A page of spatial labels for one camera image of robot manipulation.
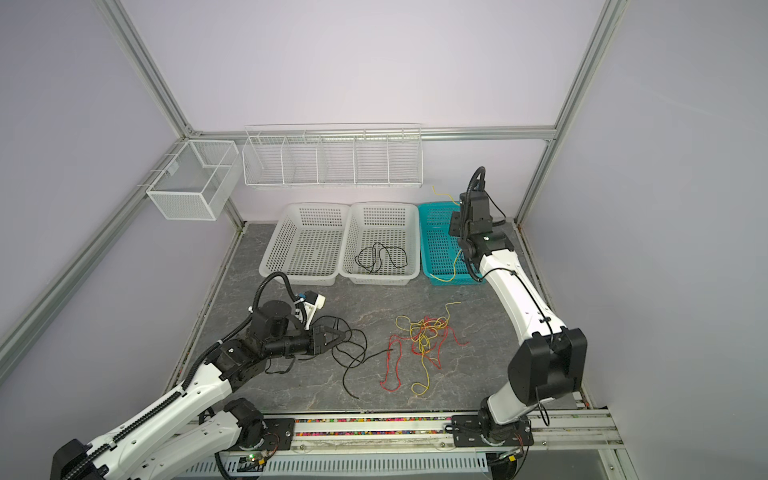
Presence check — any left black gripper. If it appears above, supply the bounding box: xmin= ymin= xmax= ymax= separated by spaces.
xmin=265 ymin=324 xmax=346 ymax=359

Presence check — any red yellow cable bundle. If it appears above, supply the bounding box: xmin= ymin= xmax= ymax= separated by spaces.
xmin=379 ymin=301 xmax=469 ymax=398

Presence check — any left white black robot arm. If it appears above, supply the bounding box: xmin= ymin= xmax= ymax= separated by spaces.
xmin=50 ymin=272 xmax=343 ymax=479

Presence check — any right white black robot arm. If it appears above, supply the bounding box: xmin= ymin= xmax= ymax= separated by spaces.
xmin=449 ymin=166 xmax=588 ymax=446

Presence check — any teal plastic basket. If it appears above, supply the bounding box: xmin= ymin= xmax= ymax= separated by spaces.
xmin=418 ymin=202 xmax=475 ymax=286

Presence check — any middle white plastic basket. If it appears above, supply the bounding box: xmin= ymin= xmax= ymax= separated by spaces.
xmin=337 ymin=202 xmax=421 ymax=286

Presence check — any white plastic basket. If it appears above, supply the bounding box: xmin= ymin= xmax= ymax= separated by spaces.
xmin=337 ymin=202 xmax=421 ymax=286
xmin=259 ymin=203 xmax=350 ymax=286

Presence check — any left white plastic basket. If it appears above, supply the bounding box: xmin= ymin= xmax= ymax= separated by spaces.
xmin=259 ymin=203 xmax=350 ymax=286

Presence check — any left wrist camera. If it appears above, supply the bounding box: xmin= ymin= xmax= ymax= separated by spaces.
xmin=295 ymin=291 xmax=326 ymax=330

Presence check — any white vented cable duct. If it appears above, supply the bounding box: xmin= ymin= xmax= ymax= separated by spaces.
xmin=134 ymin=452 xmax=490 ymax=480

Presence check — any white wire wall shelf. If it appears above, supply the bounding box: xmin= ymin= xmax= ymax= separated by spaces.
xmin=241 ymin=123 xmax=424 ymax=188

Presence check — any white mesh wall box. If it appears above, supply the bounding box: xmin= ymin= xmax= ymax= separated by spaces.
xmin=147 ymin=140 xmax=243 ymax=221

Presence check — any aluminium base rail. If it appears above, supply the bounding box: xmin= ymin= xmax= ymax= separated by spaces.
xmin=116 ymin=410 xmax=625 ymax=460

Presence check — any aluminium frame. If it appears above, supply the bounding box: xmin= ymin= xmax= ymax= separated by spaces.
xmin=0 ymin=0 xmax=631 ymax=385

